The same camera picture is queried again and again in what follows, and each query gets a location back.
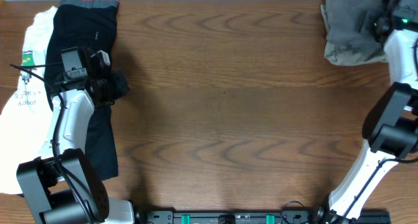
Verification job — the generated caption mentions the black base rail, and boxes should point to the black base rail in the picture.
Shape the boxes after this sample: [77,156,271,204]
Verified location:
[137,200,391,224]

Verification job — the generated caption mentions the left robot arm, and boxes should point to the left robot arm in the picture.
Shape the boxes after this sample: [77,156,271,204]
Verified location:
[16,47,135,224]

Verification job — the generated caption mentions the grey shorts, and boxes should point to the grey shorts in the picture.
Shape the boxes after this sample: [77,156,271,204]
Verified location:
[324,0,384,56]

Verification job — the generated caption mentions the white printed t-shirt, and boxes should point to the white printed t-shirt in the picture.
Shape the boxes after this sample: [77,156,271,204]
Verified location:
[1,6,57,195]

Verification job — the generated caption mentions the khaki folded shorts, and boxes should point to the khaki folded shorts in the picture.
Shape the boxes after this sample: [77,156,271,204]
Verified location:
[321,3,387,66]

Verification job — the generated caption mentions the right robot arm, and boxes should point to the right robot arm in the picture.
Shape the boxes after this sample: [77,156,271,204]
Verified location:
[311,0,417,223]

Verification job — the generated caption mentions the black shorts red waistband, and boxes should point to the black shorts red waistband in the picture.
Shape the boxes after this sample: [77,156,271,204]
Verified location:
[44,0,120,180]

